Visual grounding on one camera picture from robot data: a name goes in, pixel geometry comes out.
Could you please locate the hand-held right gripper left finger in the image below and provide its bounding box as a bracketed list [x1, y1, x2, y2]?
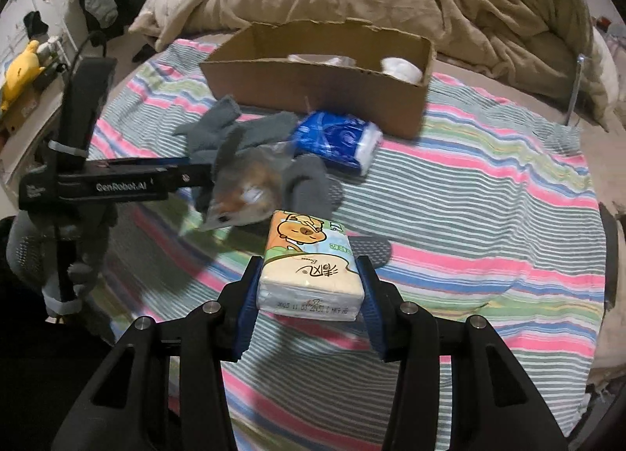
[51, 255, 265, 451]

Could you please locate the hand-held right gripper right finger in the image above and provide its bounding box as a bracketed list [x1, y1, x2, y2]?
[356, 255, 570, 451]

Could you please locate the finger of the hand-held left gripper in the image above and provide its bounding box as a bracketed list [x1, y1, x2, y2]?
[154, 162, 214, 198]
[105, 156, 191, 170]

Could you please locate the clear plastic snack bag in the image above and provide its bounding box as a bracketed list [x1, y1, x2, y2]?
[200, 144, 295, 233]

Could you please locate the cartoon print tissue pack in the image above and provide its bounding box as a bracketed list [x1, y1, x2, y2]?
[255, 209, 365, 323]

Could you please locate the person's left hand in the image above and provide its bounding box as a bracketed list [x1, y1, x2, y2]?
[6, 204, 117, 317]

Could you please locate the grey fuzzy sock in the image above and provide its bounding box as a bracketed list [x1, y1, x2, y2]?
[349, 235, 393, 270]
[172, 94, 244, 164]
[226, 111, 305, 151]
[282, 154, 344, 215]

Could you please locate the yellow plush toy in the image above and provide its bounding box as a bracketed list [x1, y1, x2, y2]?
[0, 39, 41, 113]

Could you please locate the striped bed sheet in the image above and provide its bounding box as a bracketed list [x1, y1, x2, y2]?
[87, 37, 608, 451]

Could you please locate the blue tissue pack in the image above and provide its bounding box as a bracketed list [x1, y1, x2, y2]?
[290, 110, 385, 176]

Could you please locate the brown cardboard box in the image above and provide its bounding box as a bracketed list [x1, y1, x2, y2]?
[200, 19, 436, 140]

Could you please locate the clear plastic packet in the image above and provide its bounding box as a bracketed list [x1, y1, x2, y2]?
[287, 53, 359, 70]

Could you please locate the white paper roll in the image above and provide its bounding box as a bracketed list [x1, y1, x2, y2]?
[380, 56, 424, 86]

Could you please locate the metal pole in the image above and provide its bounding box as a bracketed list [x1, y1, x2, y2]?
[566, 53, 586, 128]

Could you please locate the white pillow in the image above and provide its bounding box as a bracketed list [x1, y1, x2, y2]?
[582, 25, 621, 131]

